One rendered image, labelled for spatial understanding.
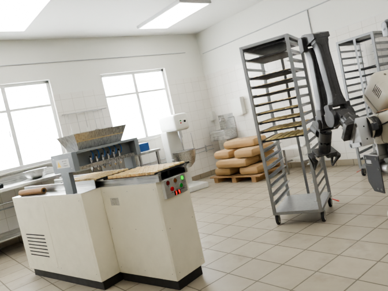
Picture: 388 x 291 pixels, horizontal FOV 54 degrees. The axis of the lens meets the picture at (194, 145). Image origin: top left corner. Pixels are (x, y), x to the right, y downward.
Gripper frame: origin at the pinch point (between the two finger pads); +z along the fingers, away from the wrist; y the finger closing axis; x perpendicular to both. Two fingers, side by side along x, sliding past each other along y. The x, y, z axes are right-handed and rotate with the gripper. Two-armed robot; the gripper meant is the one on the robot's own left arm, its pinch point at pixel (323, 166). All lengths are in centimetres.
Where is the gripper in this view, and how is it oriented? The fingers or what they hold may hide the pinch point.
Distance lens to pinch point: 199.1
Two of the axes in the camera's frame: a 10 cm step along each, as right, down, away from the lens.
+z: 1.2, 8.6, 4.9
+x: 2.2, 4.6, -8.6
